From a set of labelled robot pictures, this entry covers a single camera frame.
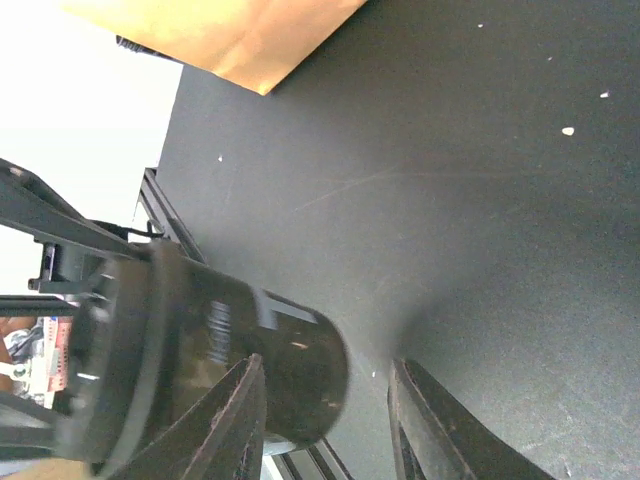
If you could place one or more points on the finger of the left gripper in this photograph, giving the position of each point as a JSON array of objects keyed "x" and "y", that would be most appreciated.
[
  {"x": 38, "y": 305},
  {"x": 30, "y": 205}
]

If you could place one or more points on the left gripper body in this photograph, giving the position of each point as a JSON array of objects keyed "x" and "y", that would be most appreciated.
[{"x": 64, "y": 270}]

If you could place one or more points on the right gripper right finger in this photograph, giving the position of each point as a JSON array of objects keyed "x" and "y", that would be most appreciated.
[{"x": 435, "y": 437}]

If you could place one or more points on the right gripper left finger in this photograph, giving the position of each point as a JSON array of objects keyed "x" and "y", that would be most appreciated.
[{"x": 220, "y": 437}]

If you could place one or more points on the black paper cup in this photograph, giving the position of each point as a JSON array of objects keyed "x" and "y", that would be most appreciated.
[{"x": 217, "y": 320}]

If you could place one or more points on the orange paper bag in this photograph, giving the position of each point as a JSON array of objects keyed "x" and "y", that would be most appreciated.
[{"x": 253, "y": 44}]

